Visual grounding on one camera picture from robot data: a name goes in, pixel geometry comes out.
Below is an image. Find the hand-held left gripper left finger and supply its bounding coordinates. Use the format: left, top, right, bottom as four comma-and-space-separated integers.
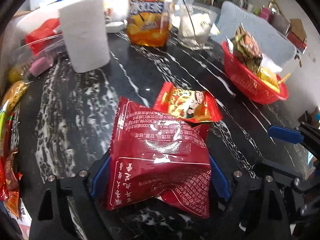
29, 156, 112, 240

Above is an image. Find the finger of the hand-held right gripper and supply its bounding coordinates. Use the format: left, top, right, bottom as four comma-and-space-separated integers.
267, 122, 320, 145
255, 160, 310, 193

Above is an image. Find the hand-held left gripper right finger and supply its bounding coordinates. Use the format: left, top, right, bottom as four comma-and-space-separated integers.
209, 155, 293, 240

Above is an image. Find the red plastic basket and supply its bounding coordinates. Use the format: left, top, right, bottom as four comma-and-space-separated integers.
222, 41, 289, 105

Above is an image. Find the dark red snack packet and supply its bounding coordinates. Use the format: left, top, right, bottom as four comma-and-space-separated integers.
96, 96, 212, 219

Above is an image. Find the white snack packet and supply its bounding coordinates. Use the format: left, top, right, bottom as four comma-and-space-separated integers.
261, 55, 283, 73

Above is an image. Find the orange foil noodle packet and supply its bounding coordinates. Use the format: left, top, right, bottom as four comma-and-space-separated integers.
231, 25, 263, 74

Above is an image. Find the wooden skewer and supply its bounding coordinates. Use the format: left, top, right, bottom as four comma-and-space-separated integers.
277, 73, 292, 84

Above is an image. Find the red orange snack packet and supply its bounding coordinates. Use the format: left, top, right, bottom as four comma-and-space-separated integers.
153, 81, 223, 123

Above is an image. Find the red brown snack packet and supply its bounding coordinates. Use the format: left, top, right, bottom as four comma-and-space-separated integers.
0, 112, 23, 218

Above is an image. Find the red box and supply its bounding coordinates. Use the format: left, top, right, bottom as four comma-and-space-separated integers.
287, 31, 307, 51

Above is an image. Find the light blue covered chair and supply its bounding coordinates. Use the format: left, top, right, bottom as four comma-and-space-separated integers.
215, 1, 298, 65

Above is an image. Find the small brown cardboard box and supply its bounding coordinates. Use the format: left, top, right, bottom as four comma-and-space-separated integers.
290, 19, 307, 42

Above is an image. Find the grey box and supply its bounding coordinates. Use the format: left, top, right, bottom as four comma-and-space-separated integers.
271, 11, 290, 34

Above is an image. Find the green yellow packet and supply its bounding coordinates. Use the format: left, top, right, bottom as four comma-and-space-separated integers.
0, 100, 13, 135

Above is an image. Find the golden snack packet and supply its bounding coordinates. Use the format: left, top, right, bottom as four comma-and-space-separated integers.
2, 81, 30, 110

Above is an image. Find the pink block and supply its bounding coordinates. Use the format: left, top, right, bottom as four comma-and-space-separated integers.
29, 57, 53, 76

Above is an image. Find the yellow fruit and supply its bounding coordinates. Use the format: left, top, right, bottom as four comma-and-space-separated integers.
9, 66, 28, 83

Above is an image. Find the glass cup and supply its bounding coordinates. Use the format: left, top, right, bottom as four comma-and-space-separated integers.
177, 4, 218, 50

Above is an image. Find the clear plastic container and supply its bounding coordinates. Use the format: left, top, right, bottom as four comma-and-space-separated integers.
15, 34, 68, 68

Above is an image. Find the toilet paper roll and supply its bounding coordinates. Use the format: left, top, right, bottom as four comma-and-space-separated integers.
58, 0, 111, 73

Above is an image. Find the metal spoon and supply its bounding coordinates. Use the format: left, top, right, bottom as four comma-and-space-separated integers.
179, 0, 197, 37

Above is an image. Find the white power adapter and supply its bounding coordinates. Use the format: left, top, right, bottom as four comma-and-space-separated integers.
105, 21, 125, 33

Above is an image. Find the red plastic bag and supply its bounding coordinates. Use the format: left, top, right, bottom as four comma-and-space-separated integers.
25, 19, 63, 54

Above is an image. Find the orange drink bottle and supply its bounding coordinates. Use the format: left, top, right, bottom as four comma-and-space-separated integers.
126, 0, 175, 47

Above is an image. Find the white tray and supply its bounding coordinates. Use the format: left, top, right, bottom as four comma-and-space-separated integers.
16, 5, 63, 34

